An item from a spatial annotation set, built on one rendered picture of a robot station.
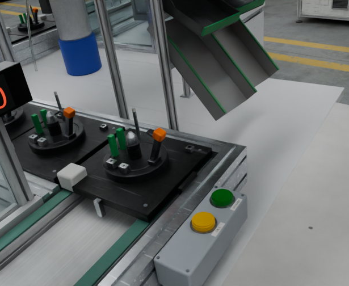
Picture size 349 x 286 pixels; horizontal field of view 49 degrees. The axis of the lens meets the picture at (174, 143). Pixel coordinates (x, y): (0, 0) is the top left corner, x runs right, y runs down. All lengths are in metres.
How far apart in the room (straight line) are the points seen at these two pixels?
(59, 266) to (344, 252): 0.52
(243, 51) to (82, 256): 0.70
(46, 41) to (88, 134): 1.18
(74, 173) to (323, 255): 0.51
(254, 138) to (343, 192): 0.29
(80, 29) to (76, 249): 1.10
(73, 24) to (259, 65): 0.83
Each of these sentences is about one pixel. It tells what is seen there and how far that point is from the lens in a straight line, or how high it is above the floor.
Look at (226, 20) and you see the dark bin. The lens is 0.89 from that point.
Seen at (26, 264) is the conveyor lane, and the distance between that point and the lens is 0.78.
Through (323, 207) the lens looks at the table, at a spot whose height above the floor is 0.86.
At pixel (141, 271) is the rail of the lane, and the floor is 0.96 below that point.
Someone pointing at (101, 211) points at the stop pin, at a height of 0.94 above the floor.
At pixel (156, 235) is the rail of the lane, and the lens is 0.68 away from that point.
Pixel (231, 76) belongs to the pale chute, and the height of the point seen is 1.05.
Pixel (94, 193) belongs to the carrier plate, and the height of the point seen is 0.97.
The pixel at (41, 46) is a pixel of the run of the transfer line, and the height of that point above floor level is 0.91.
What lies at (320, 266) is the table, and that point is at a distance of 0.76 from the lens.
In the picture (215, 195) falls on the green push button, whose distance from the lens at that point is 0.72.
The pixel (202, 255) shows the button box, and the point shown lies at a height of 0.96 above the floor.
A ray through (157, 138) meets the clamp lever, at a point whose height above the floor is 1.06.
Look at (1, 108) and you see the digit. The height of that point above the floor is 1.18.
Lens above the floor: 1.43
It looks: 32 degrees down
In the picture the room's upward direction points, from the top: 8 degrees counter-clockwise
